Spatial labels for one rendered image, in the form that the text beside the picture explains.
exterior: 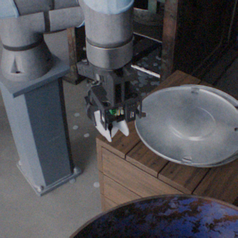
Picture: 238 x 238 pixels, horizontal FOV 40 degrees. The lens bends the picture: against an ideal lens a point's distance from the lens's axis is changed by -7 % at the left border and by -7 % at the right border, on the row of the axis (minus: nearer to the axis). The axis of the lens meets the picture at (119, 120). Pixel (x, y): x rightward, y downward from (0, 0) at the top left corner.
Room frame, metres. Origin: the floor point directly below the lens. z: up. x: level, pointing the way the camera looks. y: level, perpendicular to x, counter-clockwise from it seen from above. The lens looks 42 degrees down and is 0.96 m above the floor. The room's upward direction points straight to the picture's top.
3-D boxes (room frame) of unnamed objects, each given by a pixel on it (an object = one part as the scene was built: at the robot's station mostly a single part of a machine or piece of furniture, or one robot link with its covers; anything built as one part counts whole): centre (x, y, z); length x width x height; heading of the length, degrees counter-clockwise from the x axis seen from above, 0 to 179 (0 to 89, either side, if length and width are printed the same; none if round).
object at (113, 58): (0.49, 0.01, 0.68); 0.08 x 0.08 x 0.05
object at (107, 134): (0.49, 0.03, 0.50); 0.06 x 0.03 x 0.09; 25
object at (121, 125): (0.50, 0.00, 0.50); 0.06 x 0.03 x 0.09; 25
